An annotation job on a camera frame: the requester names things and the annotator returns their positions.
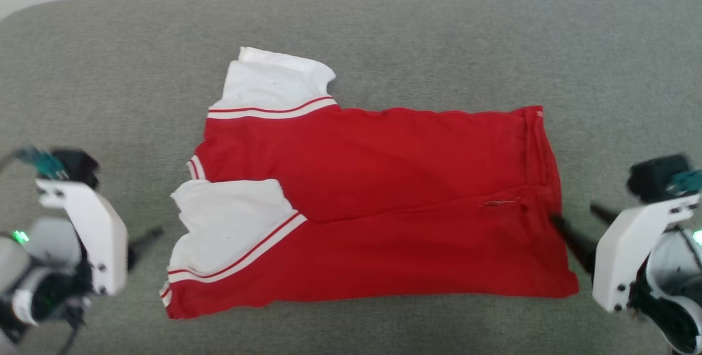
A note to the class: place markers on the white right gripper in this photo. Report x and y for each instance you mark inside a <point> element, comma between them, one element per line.
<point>620,261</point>

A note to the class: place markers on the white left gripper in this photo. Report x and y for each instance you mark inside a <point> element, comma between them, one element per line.
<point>101,240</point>

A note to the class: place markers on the red and white jersey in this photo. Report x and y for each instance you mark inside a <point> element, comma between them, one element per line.
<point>384,207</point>

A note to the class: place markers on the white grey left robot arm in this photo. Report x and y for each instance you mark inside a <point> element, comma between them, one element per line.
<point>38,283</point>

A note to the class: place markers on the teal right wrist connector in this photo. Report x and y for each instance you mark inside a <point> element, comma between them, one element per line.
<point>688,180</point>

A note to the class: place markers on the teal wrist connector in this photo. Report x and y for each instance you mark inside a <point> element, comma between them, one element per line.
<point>44,162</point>
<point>688,180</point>

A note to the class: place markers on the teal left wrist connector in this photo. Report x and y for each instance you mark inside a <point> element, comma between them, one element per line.
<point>44,162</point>

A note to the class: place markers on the grey fabric sofa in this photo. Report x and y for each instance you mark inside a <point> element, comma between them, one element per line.
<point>384,26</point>

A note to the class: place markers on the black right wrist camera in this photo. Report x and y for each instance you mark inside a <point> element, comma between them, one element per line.
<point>655,179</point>

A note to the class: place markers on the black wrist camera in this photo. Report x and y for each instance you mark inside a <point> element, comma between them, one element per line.
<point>79,165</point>
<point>655,179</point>

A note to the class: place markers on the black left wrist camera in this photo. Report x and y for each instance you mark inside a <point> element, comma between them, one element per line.
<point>79,165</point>

